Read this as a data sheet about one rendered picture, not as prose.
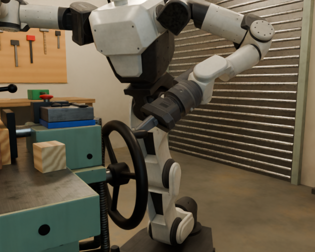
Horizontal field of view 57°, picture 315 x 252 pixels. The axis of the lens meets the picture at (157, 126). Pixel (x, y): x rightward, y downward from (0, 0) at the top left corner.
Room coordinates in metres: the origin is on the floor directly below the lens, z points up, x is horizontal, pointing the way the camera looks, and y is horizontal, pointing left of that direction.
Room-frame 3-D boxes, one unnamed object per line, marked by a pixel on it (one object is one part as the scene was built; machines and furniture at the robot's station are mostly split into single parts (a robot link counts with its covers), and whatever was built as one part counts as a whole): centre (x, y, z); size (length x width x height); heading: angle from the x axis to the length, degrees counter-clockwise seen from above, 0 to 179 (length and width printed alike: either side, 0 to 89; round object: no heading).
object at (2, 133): (0.61, 0.33, 0.93); 0.19 x 0.02 x 0.07; 32
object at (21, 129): (0.61, 0.28, 0.95); 0.09 x 0.07 x 0.09; 32
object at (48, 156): (0.51, 0.19, 0.92); 0.05 x 0.04 x 0.04; 40
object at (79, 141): (0.65, 0.22, 0.91); 0.15 x 0.14 x 0.09; 32
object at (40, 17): (1.21, 0.51, 1.31); 0.22 x 0.12 x 0.13; 99
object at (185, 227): (1.50, -0.07, 0.28); 0.21 x 0.20 x 0.13; 152
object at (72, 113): (0.66, 0.22, 0.99); 0.13 x 0.11 x 0.06; 32
